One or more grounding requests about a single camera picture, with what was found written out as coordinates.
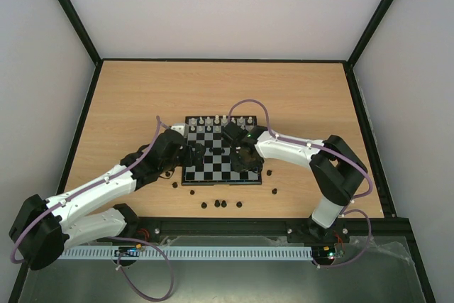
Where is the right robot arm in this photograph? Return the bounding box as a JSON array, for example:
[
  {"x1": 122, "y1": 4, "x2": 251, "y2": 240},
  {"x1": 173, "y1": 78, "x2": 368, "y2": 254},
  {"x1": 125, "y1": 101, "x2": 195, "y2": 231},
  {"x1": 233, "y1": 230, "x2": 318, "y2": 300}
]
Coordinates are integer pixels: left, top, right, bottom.
[{"x1": 222, "y1": 122, "x2": 372, "y2": 241}]

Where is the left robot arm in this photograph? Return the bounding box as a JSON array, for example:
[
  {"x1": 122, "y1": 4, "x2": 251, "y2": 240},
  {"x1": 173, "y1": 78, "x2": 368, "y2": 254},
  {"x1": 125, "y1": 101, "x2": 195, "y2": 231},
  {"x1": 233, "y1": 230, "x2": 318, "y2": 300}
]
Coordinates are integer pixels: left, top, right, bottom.
[{"x1": 9, "y1": 129, "x2": 205, "y2": 270}]

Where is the black silver chess board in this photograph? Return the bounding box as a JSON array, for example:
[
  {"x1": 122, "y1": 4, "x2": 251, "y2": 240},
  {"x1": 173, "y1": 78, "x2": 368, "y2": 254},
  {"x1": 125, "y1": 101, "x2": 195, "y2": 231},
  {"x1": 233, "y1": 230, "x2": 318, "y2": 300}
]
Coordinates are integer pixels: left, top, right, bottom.
[{"x1": 182, "y1": 115, "x2": 262, "y2": 186}]

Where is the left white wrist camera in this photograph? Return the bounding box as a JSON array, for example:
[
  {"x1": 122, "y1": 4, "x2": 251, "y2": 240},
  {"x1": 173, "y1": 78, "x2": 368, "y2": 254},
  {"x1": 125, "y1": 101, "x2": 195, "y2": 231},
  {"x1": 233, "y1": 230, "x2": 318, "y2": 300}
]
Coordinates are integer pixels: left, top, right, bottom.
[{"x1": 171, "y1": 123, "x2": 189, "y2": 138}]

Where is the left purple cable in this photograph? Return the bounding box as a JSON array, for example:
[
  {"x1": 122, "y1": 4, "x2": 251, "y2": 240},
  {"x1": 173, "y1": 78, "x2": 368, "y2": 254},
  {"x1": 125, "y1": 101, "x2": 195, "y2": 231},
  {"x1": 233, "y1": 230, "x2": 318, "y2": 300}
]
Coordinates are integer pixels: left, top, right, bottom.
[{"x1": 11, "y1": 115, "x2": 175, "y2": 300}]

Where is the purple cable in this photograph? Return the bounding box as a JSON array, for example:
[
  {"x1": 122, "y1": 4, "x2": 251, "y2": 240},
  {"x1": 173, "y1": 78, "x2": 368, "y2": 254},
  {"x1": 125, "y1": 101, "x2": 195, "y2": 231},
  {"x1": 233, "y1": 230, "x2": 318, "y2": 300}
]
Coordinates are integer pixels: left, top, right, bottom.
[
  {"x1": 228, "y1": 98, "x2": 373, "y2": 269},
  {"x1": 11, "y1": 115, "x2": 175, "y2": 300}
]

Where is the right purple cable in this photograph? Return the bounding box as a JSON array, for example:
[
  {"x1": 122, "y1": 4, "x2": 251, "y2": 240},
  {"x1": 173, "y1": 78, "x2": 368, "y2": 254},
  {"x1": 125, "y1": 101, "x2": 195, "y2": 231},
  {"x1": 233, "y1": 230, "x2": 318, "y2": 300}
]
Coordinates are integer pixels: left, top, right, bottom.
[{"x1": 228, "y1": 98, "x2": 373, "y2": 269}]

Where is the grey slotted cable duct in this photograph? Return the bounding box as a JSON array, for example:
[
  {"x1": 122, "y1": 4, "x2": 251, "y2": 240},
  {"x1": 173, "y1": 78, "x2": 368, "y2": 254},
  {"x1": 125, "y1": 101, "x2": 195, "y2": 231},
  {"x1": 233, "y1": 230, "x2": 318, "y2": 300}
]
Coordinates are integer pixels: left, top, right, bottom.
[{"x1": 60, "y1": 246, "x2": 313, "y2": 261}]

